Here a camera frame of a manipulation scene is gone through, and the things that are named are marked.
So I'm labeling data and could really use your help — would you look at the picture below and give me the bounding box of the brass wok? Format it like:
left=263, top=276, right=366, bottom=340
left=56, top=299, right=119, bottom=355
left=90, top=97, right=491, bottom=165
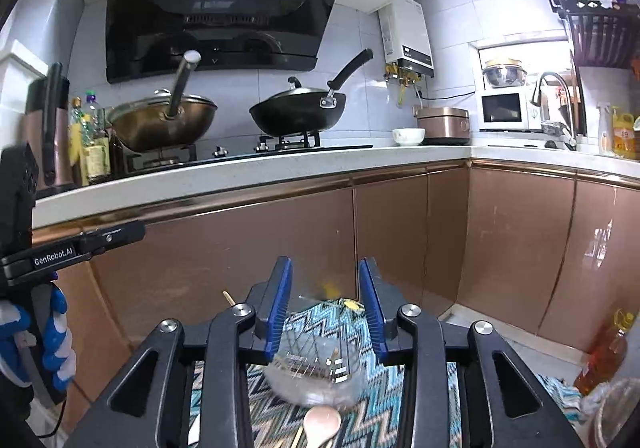
left=106, top=50, right=219, bottom=153

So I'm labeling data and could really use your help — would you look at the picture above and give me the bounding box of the black wok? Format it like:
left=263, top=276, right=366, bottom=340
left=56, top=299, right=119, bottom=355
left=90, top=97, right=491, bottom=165
left=249, top=48, right=375, bottom=139

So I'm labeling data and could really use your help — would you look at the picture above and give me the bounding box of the black wok lid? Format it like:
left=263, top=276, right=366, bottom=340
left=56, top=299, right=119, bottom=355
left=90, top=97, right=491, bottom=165
left=260, top=76, right=347, bottom=102

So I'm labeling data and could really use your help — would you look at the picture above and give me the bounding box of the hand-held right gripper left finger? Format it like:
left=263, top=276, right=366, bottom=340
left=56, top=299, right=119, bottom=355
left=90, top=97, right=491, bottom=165
left=62, top=255, right=294, bottom=448

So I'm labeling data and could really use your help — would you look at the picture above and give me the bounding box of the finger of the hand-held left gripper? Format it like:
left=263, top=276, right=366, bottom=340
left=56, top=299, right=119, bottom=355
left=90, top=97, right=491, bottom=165
left=75, top=222, right=147, bottom=261

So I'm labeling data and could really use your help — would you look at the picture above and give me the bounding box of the white microwave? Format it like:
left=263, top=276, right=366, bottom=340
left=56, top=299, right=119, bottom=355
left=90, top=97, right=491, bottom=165
left=478, top=88, right=544, bottom=133

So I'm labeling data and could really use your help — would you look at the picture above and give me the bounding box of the clear wire utensil holder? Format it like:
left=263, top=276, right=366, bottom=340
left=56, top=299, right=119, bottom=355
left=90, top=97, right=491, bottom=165
left=32, top=160, right=640, bottom=429

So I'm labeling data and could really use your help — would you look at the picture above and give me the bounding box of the steel pot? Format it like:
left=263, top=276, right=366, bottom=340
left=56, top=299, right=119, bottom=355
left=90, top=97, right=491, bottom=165
left=481, top=58, right=529, bottom=89

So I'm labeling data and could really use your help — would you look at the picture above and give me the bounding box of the black dish rack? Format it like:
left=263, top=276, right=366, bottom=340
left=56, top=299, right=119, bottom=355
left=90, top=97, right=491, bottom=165
left=519, top=0, right=640, bottom=74

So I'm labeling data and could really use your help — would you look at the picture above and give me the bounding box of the yellow cap oil bottle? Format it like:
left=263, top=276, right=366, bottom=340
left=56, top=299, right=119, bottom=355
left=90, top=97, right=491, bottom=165
left=67, top=98, right=87, bottom=189

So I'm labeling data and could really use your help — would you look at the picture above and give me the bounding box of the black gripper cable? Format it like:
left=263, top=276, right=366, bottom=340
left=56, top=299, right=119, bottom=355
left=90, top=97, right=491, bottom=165
left=35, top=378, right=77, bottom=440

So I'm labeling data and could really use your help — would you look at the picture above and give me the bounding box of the pink spoon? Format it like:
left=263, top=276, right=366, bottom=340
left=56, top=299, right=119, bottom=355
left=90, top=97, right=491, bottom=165
left=302, top=405, right=344, bottom=448

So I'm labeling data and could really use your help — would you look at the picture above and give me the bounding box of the zigzag knitted cloth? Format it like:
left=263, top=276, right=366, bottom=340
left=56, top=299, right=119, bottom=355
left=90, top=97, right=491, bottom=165
left=185, top=298, right=583, bottom=448

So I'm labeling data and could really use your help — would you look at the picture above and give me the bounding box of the clear plastic tub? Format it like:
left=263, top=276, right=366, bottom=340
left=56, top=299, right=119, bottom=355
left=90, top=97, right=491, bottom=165
left=262, top=297, right=373, bottom=407

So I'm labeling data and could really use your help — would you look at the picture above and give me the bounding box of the purple cap oil bottle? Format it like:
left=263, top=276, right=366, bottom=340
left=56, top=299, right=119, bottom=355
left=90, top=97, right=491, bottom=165
left=82, top=90, right=112, bottom=187

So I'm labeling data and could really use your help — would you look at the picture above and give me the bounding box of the person's left hand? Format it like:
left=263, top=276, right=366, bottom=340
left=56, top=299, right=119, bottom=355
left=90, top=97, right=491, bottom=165
left=0, top=285, right=77, bottom=394

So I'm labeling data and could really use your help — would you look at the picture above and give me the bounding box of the brown knife block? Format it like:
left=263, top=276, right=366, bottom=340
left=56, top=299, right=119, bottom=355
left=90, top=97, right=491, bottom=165
left=25, top=62, right=77, bottom=195

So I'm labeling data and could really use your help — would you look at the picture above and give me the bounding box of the black power cord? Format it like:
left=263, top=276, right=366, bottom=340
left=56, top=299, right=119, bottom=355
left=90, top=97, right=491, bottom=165
left=416, top=86, right=477, bottom=102

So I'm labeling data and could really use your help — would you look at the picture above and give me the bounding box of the clear spray bottle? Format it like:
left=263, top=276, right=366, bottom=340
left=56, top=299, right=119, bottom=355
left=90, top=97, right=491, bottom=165
left=597, top=102, right=615, bottom=157

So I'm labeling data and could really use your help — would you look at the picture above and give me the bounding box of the yellow detergent bottle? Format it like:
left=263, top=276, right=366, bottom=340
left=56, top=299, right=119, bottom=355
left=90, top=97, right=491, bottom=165
left=612, top=110, right=640, bottom=160

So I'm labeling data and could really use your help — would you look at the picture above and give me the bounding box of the black gas stove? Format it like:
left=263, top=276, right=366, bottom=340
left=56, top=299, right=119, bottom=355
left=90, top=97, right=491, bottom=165
left=115, top=130, right=374, bottom=175

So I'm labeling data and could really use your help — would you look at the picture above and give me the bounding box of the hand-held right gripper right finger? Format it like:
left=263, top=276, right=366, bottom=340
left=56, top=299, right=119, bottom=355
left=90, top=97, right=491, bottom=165
left=357, top=256, right=586, bottom=448

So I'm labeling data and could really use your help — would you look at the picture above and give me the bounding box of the brown rice cooker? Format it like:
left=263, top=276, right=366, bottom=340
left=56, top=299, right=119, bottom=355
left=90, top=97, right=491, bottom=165
left=416, top=106, right=472, bottom=145

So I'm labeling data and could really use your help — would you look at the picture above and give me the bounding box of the large cooking oil bottle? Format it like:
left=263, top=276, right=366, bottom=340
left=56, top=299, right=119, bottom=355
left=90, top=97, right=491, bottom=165
left=573, top=309, right=636, bottom=397

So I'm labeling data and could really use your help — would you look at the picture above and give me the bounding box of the steel kitchen faucet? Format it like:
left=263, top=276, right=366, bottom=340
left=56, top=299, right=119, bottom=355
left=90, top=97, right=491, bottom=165
left=530, top=72, right=579, bottom=151

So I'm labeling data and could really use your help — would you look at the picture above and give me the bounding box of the white bowl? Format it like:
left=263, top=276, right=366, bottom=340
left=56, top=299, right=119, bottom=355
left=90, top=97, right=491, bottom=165
left=392, top=128, right=426, bottom=147

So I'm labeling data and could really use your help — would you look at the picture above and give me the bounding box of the white water heater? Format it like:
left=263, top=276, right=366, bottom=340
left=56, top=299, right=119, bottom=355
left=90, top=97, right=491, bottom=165
left=377, top=0, right=435, bottom=79

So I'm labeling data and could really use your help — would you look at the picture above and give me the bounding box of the black range hood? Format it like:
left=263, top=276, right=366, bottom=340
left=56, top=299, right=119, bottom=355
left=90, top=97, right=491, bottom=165
left=105, top=0, right=351, bottom=84

